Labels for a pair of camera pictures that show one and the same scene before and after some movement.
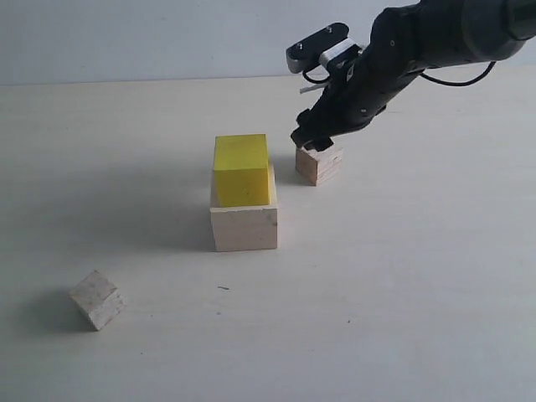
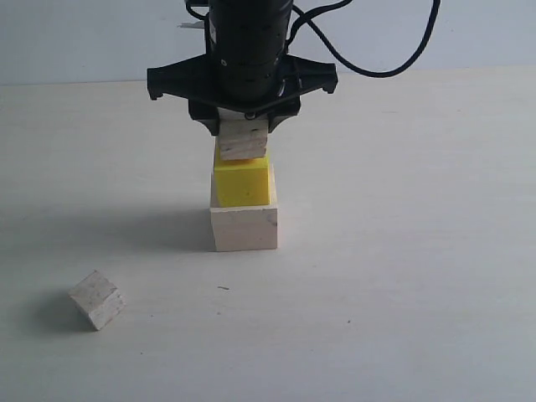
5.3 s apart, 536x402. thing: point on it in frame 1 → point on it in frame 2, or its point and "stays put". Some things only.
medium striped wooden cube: (319, 167) → (241, 137)
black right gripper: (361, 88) → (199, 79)
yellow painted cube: (241, 169) stays put
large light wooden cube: (244, 227) stays put
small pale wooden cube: (98, 299) stays put
